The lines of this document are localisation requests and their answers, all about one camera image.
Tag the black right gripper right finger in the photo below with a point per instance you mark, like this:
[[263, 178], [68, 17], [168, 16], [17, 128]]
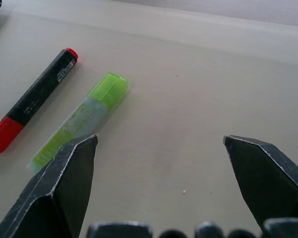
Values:
[[268, 183]]

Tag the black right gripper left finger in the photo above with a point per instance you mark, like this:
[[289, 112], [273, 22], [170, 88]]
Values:
[[52, 193]]

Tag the green highlighter pen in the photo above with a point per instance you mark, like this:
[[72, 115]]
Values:
[[99, 104]]

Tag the black marker with red cap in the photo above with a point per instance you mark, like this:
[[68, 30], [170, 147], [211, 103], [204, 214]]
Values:
[[39, 91]]

